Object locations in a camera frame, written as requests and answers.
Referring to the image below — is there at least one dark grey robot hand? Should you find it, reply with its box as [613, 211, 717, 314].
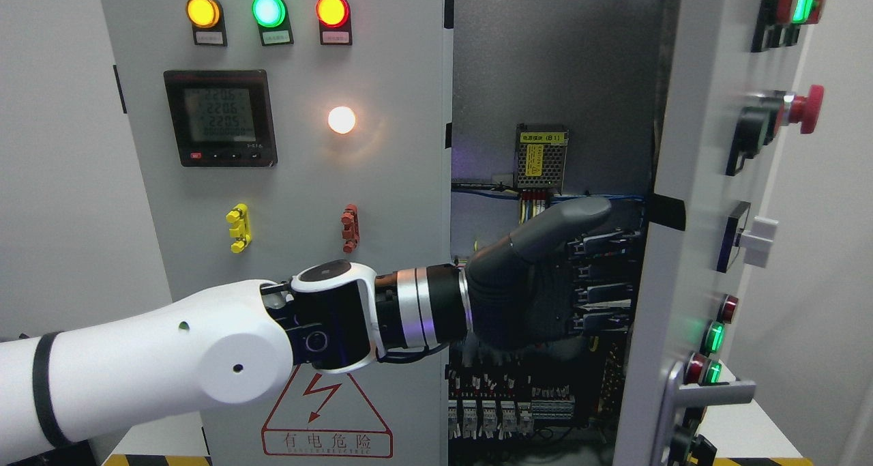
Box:
[464, 196, 612, 351]

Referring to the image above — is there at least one grey cabinet door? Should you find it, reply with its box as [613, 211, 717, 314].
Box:
[613, 0, 823, 465]
[94, 0, 456, 466]

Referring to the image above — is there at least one metal mesh power supply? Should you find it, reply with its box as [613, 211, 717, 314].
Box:
[514, 123, 569, 193]

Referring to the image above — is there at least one red terminal connector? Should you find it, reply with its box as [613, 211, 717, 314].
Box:
[340, 204, 361, 254]

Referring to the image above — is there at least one red electric hazard sticker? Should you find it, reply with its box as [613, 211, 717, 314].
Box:
[261, 366, 394, 458]

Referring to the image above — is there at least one white glowing indicator lamp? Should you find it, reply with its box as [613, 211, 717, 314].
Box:
[327, 106, 357, 134]

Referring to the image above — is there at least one red emergency stop button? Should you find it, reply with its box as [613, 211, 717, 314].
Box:
[777, 85, 825, 134]

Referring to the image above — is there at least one yellow terminal connector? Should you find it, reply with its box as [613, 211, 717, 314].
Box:
[225, 203, 252, 254]

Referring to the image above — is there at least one red indicator lamp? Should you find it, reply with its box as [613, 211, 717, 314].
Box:
[316, 0, 351, 29]

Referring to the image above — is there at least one black digital power meter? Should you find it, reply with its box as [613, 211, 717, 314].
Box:
[163, 69, 278, 168]

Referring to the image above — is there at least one green indicator lamp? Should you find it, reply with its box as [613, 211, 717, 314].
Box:
[252, 0, 286, 28]

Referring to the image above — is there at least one yellow indicator lamp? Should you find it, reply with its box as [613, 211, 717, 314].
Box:
[185, 0, 222, 29]

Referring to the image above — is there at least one silver door handle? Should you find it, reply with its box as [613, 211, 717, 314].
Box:
[651, 362, 756, 465]

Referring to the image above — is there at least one white selector switch right door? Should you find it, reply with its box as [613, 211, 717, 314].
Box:
[716, 201, 780, 273]

